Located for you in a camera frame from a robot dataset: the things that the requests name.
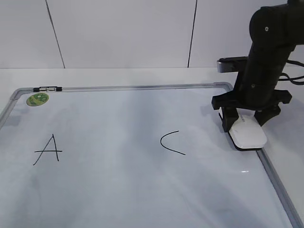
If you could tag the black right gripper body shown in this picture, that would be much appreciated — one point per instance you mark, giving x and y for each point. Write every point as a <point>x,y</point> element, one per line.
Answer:
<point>252,92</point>

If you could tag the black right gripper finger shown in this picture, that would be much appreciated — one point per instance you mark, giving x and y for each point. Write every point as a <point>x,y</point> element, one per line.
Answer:
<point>265,115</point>
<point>228,116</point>

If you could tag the white board eraser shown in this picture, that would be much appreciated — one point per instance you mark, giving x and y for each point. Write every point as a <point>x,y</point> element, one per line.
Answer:
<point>247,134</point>

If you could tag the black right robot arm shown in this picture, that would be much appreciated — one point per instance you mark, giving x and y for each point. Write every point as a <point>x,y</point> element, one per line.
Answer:
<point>275,32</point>

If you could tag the round green magnet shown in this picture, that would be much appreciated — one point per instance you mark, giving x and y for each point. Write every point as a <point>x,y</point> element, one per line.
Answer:
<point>37,99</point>

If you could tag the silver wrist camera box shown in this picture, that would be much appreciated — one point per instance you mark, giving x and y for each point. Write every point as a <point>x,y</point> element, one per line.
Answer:
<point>231,64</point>

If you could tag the white board with grey frame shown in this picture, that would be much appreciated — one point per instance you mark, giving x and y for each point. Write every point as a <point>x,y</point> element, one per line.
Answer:
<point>132,157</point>

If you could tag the black and silver frame clip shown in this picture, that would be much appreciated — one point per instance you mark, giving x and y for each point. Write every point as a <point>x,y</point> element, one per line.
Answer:
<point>47,89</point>

